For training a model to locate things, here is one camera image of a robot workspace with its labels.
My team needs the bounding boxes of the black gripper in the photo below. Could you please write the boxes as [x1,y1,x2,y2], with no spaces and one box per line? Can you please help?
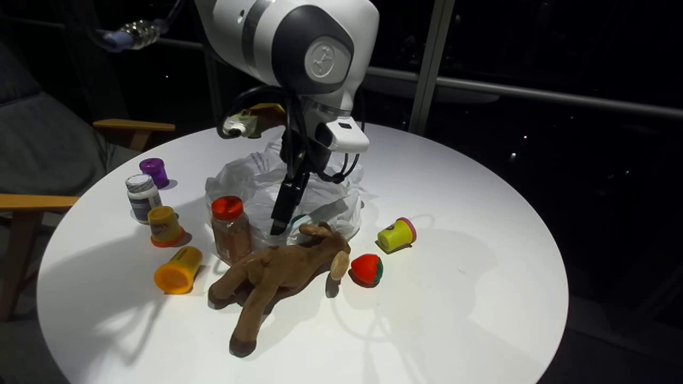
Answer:
[267,122,321,237]

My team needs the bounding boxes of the brown spice bottle red cap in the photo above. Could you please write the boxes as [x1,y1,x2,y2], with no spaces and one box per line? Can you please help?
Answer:
[210,194,253,267]

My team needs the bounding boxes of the brown plush moose toy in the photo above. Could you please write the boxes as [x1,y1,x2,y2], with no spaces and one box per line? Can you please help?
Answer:
[206,222,353,358]

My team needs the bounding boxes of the small tub red lid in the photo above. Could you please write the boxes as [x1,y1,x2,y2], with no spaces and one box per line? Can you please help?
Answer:
[345,252,386,291]

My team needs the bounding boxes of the small tub yellow-green lid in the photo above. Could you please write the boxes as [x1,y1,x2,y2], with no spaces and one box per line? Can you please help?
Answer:
[374,216,418,256]

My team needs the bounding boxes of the yellow tub with orange lid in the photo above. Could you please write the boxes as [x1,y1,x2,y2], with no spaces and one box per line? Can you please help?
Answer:
[144,204,195,249]

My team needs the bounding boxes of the yellow block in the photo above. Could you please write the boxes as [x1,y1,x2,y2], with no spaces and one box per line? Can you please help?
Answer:
[151,246,206,297]

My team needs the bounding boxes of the small tub purple lid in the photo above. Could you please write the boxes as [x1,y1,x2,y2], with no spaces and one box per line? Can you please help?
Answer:
[137,155,173,192]

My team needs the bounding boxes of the white pill bottle blue label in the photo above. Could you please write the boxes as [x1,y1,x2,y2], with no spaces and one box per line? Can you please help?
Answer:
[123,173,164,224]

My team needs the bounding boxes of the white plastic bag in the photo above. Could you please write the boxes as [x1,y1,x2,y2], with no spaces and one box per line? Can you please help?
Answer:
[202,136,366,246]

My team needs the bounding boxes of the grey armchair wooden armrests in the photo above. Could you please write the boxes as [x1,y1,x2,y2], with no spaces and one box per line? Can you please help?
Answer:
[0,41,176,322]

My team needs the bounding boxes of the grey window railing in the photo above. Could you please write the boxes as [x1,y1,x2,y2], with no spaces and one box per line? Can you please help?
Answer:
[0,13,683,122]

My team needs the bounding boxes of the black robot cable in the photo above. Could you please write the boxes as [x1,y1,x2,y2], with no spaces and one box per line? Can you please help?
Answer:
[311,149,363,185]

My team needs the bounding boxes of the grey window post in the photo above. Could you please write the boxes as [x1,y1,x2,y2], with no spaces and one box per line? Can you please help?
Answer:
[408,0,457,136]

